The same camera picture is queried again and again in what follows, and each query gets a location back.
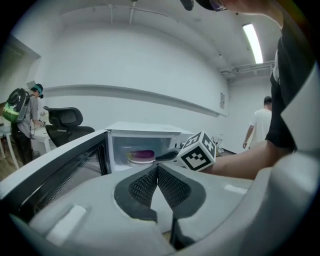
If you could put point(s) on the black office chair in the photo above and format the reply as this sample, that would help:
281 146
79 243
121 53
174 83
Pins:
65 127

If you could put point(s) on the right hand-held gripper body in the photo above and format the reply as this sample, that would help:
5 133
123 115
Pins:
200 155

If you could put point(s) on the clear drinking glasses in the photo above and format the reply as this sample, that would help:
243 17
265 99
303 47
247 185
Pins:
217 143

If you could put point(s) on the green and grey backpack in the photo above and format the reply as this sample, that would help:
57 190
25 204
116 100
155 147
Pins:
15 106

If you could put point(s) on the white microwave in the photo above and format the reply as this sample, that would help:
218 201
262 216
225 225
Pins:
75 160

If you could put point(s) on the white desk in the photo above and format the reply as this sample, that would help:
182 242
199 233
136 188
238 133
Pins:
41 138

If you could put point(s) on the wall notice sheet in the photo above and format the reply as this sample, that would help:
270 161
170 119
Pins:
222 100

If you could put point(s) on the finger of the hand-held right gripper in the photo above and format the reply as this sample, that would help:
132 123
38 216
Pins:
167 155

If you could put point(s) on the white wall trunking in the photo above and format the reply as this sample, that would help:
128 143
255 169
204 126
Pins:
135 96

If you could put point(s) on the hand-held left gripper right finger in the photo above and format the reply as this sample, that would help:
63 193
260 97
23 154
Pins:
212 190

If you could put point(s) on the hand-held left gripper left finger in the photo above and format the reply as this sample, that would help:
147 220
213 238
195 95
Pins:
100 195

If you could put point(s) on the long ceiling light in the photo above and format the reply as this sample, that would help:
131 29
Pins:
253 43

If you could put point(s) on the purple eggplant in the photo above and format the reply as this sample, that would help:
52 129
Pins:
143 153

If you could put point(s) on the small white side table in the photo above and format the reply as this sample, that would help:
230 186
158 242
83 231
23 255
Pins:
8 140

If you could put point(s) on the person's right forearm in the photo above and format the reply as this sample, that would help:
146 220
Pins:
237 162

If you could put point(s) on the white microwave turntable plate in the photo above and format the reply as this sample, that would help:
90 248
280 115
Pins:
138 162

